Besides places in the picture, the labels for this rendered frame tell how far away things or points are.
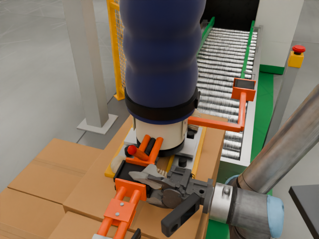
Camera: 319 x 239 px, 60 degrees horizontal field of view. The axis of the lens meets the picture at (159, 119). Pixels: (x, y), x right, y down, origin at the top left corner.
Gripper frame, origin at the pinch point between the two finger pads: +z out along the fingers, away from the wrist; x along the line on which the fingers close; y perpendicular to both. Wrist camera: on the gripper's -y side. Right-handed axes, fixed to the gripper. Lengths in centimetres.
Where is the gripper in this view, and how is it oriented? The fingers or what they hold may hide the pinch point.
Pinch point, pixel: (132, 185)
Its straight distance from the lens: 74.5
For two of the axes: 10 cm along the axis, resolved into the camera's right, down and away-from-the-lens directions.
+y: 3.2, -5.7, 7.5
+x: 0.0, -8.0, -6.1
